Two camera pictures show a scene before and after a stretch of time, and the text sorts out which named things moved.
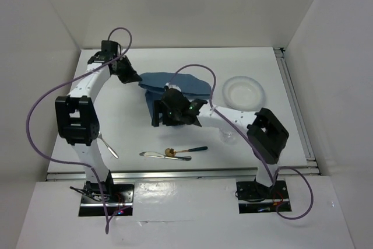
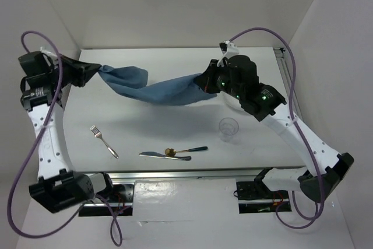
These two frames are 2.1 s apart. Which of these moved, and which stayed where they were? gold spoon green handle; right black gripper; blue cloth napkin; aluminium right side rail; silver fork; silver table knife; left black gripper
Moved: left black gripper; right black gripper; blue cloth napkin
Stayed: silver fork; gold spoon green handle; silver table knife; aluminium right side rail
